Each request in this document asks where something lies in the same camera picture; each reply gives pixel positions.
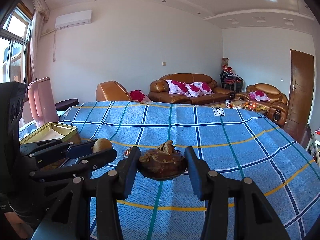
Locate red cushion on armchair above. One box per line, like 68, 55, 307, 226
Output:
129, 90, 151, 102

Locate brown wooden door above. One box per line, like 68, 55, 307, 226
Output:
284, 50, 315, 142

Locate brown dried mangosteen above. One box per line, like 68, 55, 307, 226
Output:
137, 140, 188, 181

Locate person's left hand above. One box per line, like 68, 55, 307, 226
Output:
4, 212, 33, 239

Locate stacked chairs with clothes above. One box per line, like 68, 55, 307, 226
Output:
220, 57, 244, 93

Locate pink floral cushion right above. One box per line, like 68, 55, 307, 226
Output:
185, 82, 214, 98

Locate window with frame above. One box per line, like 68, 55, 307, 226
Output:
0, 7, 31, 83

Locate pink floral cushion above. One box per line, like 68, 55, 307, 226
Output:
185, 82, 214, 98
166, 80, 190, 97

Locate yellow kiwi fruit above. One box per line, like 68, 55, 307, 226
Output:
92, 138, 112, 153

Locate pink cushion on armchair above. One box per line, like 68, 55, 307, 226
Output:
249, 90, 270, 101

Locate white air conditioner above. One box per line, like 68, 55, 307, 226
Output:
55, 10, 92, 29

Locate brown leather armchair right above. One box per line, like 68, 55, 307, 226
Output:
235, 83, 289, 127

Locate brown leather armchair left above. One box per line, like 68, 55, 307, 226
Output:
95, 81, 132, 101

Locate coffee table with fruits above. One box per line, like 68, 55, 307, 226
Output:
209, 100, 268, 115

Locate brown leather armchair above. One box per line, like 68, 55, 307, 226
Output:
235, 83, 289, 127
95, 81, 132, 101

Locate blue plaid tablecloth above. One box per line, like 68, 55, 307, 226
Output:
18, 101, 320, 240

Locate pink floral cushion left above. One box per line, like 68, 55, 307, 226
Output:
166, 80, 190, 97

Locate brown leather three-seat sofa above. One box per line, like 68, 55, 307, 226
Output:
149, 73, 234, 105

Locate gold metal tin tray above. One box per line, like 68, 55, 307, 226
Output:
20, 122, 81, 145

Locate pink electric kettle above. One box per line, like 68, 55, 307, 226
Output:
20, 77, 59, 127

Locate pink curtain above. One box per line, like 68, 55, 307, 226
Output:
30, 0, 50, 81

